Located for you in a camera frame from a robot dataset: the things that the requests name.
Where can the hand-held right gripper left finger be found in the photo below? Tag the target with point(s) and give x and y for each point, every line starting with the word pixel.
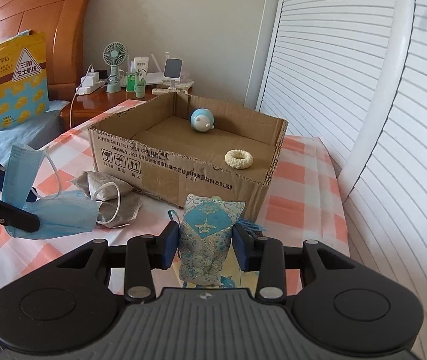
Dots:
pixel 170 245

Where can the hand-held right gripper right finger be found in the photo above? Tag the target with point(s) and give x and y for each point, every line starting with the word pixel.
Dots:
pixel 241 249

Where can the blue face mask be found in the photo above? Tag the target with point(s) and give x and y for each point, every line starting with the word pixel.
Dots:
pixel 67 213
pixel 22 168

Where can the blue brocade sachet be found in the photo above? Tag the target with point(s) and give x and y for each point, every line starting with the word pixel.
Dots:
pixel 206 232

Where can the cardboard box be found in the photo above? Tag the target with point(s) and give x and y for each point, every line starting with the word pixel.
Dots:
pixel 168 180

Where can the grey face mask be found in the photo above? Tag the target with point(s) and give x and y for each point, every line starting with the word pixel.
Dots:
pixel 91 183

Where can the orange checkered tablecloth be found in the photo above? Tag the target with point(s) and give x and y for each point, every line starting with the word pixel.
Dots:
pixel 303 202

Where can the yellow and blue snack bag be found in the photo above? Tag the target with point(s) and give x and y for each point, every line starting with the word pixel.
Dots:
pixel 14 93

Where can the wooden nightstand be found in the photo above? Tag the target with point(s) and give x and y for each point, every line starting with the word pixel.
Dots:
pixel 93 105

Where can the white power strip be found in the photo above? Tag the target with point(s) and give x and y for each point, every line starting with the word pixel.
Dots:
pixel 89 90

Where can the blue round plush toy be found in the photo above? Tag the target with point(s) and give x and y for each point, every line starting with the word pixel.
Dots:
pixel 201 120

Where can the white charger plug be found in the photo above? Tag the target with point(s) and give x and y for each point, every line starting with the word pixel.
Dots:
pixel 90 80

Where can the black charger plug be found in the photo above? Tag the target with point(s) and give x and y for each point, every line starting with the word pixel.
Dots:
pixel 103 75

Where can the white remote control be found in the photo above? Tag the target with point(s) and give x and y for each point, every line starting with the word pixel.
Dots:
pixel 162 92

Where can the small green tube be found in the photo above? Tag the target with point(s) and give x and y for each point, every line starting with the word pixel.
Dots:
pixel 139 89

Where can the wooden headboard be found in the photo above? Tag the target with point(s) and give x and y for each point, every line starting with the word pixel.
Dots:
pixel 67 26

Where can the green bottle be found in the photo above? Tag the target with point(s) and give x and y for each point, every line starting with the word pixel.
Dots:
pixel 130 82

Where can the white router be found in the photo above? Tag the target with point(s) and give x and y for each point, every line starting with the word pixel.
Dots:
pixel 155 77

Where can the green handheld fan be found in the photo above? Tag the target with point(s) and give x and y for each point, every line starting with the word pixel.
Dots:
pixel 115 54

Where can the white phone stand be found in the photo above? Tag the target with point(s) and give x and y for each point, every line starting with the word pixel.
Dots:
pixel 173 67

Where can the white tube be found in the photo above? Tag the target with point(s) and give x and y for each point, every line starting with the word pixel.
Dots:
pixel 141 65

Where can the white louvered closet door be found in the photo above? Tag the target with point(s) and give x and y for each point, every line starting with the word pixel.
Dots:
pixel 416 195
pixel 311 63

